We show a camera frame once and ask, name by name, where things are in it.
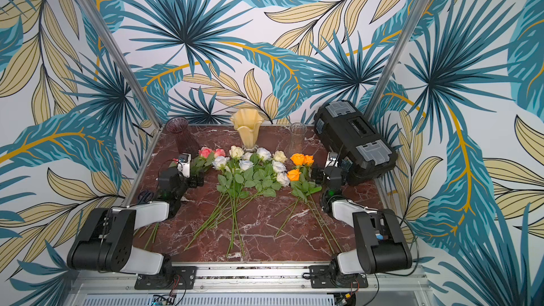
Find orange rose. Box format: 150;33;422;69
275;167;317;237
303;155;314;167
290;153;305;166

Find pink rose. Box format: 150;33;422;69
191;147;215;174
214;149;226;158

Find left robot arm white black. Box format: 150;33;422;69
67;167;204;279

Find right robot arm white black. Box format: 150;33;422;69
310;165;413;279

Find clear glass vase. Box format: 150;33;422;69
286;123;307;157

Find white rose bunch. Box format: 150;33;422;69
206;146;287;256

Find black plastic toolbox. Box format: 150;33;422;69
314;100;398;186

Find dark purple glass vase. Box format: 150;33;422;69
166;116;200;157

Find cream yellow fluted vase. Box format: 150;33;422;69
230;109;264;150

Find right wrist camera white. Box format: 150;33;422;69
325;152;339;168

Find blue handled scissors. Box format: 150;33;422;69
137;190;154;205

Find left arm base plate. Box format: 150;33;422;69
135;266;197;290

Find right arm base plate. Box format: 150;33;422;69
303;265;368;290

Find aluminium front rail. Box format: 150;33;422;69
64;262;438;305

